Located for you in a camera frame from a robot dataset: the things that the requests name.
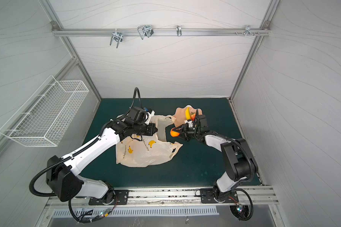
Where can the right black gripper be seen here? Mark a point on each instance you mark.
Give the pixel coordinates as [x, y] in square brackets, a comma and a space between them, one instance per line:
[186, 129]

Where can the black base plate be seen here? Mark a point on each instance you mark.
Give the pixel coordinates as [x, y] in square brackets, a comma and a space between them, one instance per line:
[119, 196]
[210, 195]

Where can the cream banana-print plastic bag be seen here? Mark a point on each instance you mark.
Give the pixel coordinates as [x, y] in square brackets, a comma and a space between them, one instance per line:
[146, 151]

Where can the red strawberry toy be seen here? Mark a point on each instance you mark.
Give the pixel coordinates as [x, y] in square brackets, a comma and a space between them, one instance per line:
[193, 116]

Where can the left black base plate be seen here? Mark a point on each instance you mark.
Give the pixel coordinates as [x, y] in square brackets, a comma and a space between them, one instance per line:
[119, 196]

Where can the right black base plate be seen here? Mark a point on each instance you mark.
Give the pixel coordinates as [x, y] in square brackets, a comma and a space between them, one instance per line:
[210, 195]

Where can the pink wavy fruit bowl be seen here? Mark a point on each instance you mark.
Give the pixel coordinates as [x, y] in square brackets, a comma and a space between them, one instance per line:
[180, 114]

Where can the orange toy fruit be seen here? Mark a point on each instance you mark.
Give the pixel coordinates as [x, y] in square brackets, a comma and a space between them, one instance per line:
[174, 132]

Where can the white ventilation grille strip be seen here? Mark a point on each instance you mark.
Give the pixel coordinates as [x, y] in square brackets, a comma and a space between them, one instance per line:
[175, 211]

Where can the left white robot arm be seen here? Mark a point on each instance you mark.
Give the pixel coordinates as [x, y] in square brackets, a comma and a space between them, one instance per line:
[65, 180]

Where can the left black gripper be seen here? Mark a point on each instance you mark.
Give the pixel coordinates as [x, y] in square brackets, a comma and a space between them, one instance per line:
[151, 126]

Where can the white wire basket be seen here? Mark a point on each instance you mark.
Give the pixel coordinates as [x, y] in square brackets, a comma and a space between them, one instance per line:
[44, 118]

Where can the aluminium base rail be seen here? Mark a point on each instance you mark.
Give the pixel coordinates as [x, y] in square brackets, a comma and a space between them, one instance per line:
[184, 196]

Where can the black round fan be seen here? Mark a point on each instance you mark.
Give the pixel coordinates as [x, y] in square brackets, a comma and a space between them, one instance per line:
[242, 212]

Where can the aluminium top crossbar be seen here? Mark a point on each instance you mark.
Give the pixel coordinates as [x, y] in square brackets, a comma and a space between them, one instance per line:
[158, 32]

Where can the metal u-bolt clamp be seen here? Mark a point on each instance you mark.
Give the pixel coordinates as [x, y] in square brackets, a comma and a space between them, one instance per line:
[145, 31]
[116, 38]

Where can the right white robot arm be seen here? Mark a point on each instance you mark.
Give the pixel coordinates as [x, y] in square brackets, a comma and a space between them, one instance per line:
[239, 163]

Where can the metal bracket with bolts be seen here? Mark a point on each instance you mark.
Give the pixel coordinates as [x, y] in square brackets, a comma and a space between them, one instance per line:
[247, 32]

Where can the thin yellow toy banana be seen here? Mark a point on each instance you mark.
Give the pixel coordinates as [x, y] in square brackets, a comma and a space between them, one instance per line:
[187, 114]

